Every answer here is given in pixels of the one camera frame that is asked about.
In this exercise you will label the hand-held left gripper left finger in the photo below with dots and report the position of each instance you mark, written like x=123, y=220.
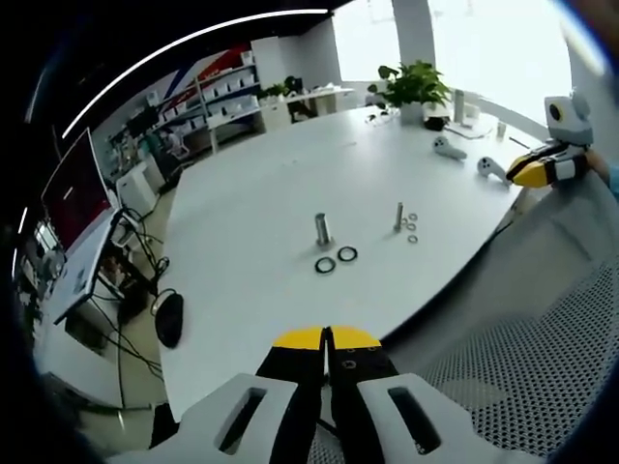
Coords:
x=283, y=367

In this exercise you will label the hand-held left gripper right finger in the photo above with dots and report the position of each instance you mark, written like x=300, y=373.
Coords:
x=360, y=367

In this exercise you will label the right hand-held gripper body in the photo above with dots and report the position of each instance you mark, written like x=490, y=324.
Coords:
x=570, y=118

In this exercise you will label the large black washer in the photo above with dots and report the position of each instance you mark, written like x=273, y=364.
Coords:
x=347, y=253
x=325, y=266

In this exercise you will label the thin threaded metal stud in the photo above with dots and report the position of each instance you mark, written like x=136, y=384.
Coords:
x=399, y=217

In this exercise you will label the thick threaded metal stud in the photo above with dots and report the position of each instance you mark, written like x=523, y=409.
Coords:
x=323, y=228

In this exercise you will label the person's right hand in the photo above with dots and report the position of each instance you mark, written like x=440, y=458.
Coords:
x=598, y=166

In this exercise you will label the small white cup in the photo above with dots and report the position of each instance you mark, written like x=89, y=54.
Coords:
x=501, y=130

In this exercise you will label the white handheld controller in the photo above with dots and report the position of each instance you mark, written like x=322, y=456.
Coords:
x=489, y=168
x=447, y=147

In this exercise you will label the white bottle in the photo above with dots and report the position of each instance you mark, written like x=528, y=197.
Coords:
x=459, y=108

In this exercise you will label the black round object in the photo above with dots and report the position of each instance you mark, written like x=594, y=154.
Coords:
x=434, y=123

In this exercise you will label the black oval floor object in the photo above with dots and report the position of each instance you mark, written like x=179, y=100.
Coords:
x=170, y=320

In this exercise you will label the green potted plant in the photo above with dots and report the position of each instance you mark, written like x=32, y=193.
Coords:
x=416, y=87

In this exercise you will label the white mesh chair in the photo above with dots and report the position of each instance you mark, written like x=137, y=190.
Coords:
x=541, y=367

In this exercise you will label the white side desk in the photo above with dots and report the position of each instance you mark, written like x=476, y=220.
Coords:
x=77, y=275

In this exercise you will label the white air purifier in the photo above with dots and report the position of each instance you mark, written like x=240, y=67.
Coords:
x=138, y=186

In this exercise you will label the computer monitor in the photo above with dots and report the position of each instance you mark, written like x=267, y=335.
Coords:
x=77, y=198

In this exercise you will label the shelf of white boxes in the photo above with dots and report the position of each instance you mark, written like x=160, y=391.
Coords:
x=208, y=99

